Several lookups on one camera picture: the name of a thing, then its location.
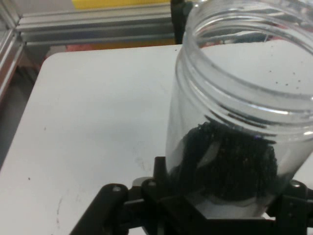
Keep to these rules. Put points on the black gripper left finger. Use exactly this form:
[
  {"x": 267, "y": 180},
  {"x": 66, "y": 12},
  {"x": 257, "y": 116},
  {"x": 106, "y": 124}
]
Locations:
[{"x": 151, "y": 210}]

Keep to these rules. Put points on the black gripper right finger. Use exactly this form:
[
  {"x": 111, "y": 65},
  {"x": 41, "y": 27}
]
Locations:
[{"x": 293, "y": 210}]

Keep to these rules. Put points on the clear jar of black seeds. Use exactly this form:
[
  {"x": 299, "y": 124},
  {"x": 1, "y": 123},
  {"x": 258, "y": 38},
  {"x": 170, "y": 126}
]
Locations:
[{"x": 232, "y": 171}]

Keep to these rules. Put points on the yellow plastic bin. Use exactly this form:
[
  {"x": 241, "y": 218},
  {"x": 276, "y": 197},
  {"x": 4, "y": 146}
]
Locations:
[{"x": 122, "y": 3}]

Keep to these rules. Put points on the aluminium frame rail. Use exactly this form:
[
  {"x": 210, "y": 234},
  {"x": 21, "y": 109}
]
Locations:
[
  {"x": 9, "y": 56},
  {"x": 97, "y": 27}
]

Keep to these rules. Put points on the aluminium frame post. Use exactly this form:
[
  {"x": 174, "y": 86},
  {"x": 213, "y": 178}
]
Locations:
[{"x": 7, "y": 12}]

